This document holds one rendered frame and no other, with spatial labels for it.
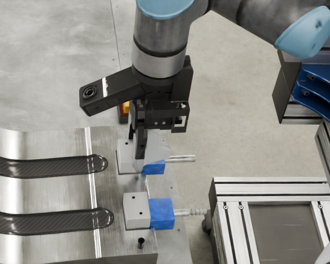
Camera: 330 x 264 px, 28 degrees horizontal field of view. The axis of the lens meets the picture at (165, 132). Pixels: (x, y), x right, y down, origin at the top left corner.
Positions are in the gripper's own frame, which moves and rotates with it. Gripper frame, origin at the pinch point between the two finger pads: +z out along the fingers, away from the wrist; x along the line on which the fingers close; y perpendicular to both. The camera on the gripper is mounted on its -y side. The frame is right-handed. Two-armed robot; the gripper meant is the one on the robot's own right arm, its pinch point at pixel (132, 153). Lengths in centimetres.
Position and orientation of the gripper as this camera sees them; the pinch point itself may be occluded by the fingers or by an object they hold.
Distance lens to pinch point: 108.0
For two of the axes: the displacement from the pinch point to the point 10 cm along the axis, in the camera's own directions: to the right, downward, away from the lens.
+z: -1.1, 6.6, 7.4
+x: -1.4, -7.5, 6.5
